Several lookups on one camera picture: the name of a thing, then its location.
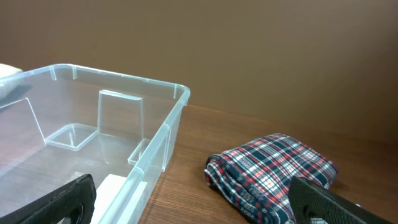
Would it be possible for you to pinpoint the white printed package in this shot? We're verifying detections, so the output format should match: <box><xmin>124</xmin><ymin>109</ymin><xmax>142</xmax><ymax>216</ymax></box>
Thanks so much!
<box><xmin>91</xmin><ymin>174</ymin><xmax>147</xmax><ymax>224</ymax></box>

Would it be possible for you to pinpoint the cream cloth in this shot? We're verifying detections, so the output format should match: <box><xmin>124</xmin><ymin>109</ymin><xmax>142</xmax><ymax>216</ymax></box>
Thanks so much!
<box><xmin>0</xmin><ymin>63</ymin><xmax>23</xmax><ymax>99</ymax></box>

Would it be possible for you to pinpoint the plaid cloth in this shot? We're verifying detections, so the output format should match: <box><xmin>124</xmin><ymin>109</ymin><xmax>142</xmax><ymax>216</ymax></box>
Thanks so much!
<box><xmin>204</xmin><ymin>133</ymin><xmax>338</xmax><ymax>223</ymax></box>

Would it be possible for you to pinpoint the clear plastic storage container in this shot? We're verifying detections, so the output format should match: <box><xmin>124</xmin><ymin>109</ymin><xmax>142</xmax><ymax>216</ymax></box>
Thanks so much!
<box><xmin>1</xmin><ymin>63</ymin><xmax>190</xmax><ymax>223</ymax></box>

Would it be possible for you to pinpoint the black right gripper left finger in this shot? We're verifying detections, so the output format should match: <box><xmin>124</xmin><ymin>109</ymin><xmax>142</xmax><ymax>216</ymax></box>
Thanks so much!
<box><xmin>1</xmin><ymin>174</ymin><xmax>96</xmax><ymax>224</ymax></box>

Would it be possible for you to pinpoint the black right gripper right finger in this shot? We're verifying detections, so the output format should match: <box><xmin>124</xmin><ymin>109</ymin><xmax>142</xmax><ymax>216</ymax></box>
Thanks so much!
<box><xmin>288</xmin><ymin>176</ymin><xmax>388</xmax><ymax>224</ymax></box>

